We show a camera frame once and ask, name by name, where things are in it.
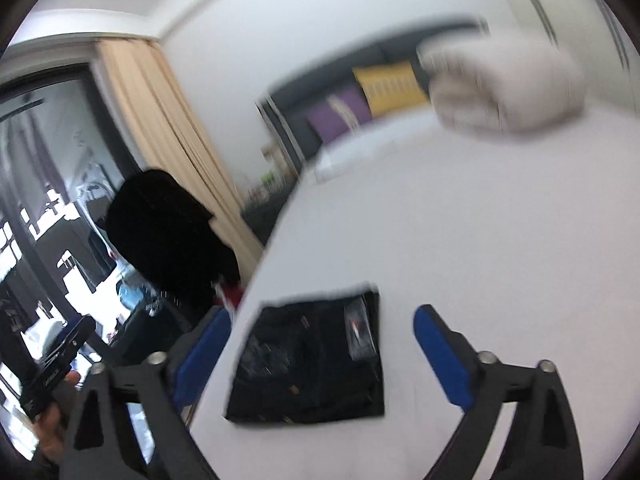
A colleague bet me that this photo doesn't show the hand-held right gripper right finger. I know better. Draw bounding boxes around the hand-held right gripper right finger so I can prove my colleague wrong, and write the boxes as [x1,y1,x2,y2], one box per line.
[412,304,586,480]

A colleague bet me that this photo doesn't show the beige curtain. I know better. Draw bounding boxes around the beige curtain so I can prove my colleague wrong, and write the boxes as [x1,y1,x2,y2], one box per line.
[95,39,266,281]

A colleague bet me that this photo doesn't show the black chair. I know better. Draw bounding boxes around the black chair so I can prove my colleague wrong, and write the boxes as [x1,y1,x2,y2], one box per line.
[104,169,241,311]

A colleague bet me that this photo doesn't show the white folded duvet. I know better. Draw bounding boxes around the white folded duvet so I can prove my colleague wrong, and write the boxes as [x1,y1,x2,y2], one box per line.
[416,30,588,136]

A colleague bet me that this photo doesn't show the yellow pillow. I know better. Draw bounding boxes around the yellow pillow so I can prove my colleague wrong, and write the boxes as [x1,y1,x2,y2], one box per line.
[351,60,431,117]

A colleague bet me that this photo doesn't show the person's left hand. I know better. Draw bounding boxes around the person's left hand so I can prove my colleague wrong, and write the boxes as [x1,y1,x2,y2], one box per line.
[32,370,83,466]

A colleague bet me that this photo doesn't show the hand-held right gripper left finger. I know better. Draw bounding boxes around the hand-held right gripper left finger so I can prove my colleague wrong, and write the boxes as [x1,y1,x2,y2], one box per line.
[59,305,233,480]

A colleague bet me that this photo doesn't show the purple pillow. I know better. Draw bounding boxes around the purple pillow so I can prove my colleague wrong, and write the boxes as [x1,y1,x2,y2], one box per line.
[305,85,373,145]

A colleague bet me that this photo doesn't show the red cloth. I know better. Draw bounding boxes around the red cloth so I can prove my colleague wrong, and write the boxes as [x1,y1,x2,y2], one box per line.
[215,280,247,312]

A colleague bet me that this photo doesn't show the dark grey headboard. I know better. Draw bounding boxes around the dark grey headboard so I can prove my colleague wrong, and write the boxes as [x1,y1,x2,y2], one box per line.
[255,17,488,171]

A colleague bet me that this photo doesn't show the white pillow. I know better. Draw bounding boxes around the white pillow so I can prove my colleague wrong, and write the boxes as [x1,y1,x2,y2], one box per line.
[315,110,441,183]

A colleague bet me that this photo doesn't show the black pants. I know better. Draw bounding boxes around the black pants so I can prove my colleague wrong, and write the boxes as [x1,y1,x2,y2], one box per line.
[224,284,387,426]

